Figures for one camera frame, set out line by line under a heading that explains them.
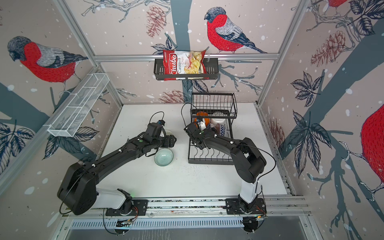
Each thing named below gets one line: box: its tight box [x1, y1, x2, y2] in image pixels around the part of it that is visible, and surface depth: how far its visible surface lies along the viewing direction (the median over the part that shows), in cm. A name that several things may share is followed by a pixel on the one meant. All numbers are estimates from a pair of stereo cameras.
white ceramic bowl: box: [210, 118, 227, 126], surface depth 103 cm
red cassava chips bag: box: [162, 49, 210, 81], surface depth 89 cm
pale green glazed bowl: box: [154, 148, 174, 167], surface depth 90 cm
